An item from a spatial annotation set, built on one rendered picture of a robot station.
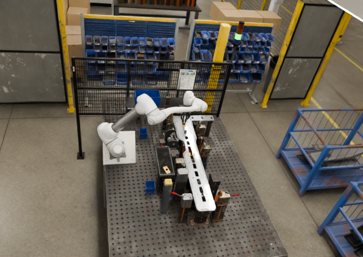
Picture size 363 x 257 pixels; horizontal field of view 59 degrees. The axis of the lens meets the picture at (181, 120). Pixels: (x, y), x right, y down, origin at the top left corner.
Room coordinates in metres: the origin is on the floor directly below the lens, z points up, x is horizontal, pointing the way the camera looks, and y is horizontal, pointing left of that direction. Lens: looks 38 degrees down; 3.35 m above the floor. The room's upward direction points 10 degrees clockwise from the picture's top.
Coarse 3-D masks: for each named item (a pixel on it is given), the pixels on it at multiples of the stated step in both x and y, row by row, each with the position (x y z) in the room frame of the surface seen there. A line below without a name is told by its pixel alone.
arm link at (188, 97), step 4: (188, 92) 2.92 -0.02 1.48; (192, 92) 2.93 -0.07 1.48; (184, 96) 2.91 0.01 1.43; (188, 96) 2.89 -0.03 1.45; (192, 96) 2.90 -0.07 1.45; (184, 100) 2.90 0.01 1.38; (188, 100) 2.87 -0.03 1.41; (192, 100) 2.86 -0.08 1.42; (184, 104) 2.90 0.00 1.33; (188, 104) 2.87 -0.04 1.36
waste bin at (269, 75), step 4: (272, 56) 5.89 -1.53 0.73; (276, 56) 5.96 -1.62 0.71; (272, 60) 5.70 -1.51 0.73; (276, 60) 5.95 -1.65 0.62; (272, 64) 5.65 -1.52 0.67; (268, 68) 5.79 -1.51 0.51; (272, 68) 5.63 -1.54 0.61; (268, 72) 5.72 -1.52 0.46; (272, 72) 5.62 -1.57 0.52; (268, 76) 5.68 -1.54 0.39; (268, 80) 5.65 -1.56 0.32; (264, 84) 5.77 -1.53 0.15; (268, 84) 5.63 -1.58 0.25; (264, 88) 5.71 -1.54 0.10; (264, 92) 5.68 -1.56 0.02
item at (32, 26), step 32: (0, 0) 3.84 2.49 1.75; (32, 0) 3.96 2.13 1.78; (0, 32) 3.82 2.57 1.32; (32, 32) 3.94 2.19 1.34; (64, 32) 4.05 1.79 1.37; (0, 64) 3.79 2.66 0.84; (32, 64) 3.93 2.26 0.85; (0, 96) 3.76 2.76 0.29; (32, 96) 3.92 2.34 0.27; (64, 96) 4.06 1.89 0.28
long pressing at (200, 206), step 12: (180, 120) 3.02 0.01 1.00; (180, 132) 2.81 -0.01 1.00; (192, 132) 2.84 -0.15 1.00; (192, 144) 2.64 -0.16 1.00; (192, 168) 2.28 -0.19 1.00; (192, 180) 2.12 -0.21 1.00; (204, 180) 2.15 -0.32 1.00; (192, 192) 1.97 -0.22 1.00; (204, 192) 2.00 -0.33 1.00; (204, 204) 1.86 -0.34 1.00
